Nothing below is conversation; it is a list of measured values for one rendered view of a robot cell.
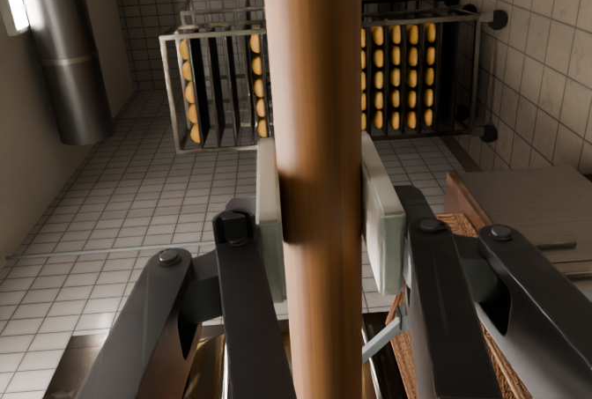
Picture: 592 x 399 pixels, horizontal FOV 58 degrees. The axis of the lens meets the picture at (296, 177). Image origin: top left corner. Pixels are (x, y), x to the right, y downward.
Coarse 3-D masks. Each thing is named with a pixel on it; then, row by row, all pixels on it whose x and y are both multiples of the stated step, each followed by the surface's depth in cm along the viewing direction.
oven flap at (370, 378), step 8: (368, 336) 200; (368, 360) 188; (368, 368) 188; (376, 368) 187; (368, 376) 185; (376, 376) 181; (368, 384) 182; (376, 384) 178; (368, 392) 179; (376, 392) 176
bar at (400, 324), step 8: (400, 312) 128; (400, 320) 127; (408, 320) 127; (392, 328) 129; (400, 328) 128; (408, 328) 128; (376, 336) 132; (384, 336) 130; (392, 336) 130; (368, 344) 133; (376, 344) 131; (384, 344) 131; (368, 352) 132
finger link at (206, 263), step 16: (224, 208) 18; (240, 208) 18; (208, 256) 15; (208, 272) 15; (192, 288) 14; (208, 288) 15; (192, 304) 15; (208, 304) 15; (192, 320) 15; (208, 320) 15
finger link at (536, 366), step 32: (512, 256) 14; (544, 256) 14; (512, 288) 13; (544, 288) 12; (576, 288) 12; (480, 320) 15; (512, 320) 13; (544, 320) 12; (576, 320) 11; (512, 352) 13; (544, 352) 12; (576, 352) 11; (544, 384) 12; (576, 384) 11
